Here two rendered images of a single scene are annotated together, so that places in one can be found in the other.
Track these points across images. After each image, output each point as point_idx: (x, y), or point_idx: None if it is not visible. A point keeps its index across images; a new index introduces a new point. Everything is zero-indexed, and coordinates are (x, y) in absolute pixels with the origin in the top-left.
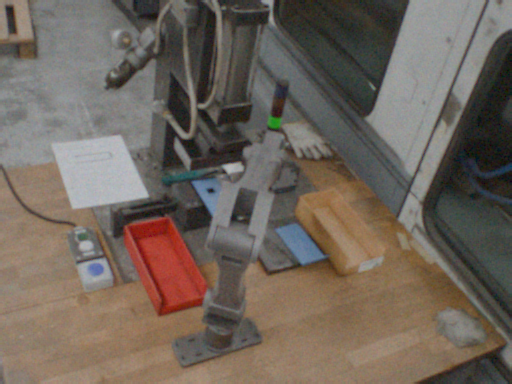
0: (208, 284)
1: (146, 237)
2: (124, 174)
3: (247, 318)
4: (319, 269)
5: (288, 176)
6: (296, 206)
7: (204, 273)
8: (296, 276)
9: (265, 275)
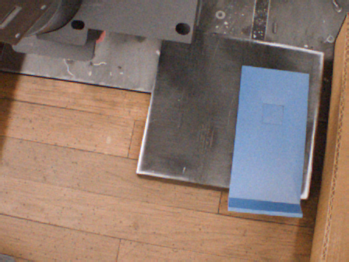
0: (1, 130)
1: None
2: None
3: (7, 258)
4: (274, 222)
5: (164, 5)
6: (339, 30)
7: (12, 99)
8: (203, 213)
9: (133, 172)
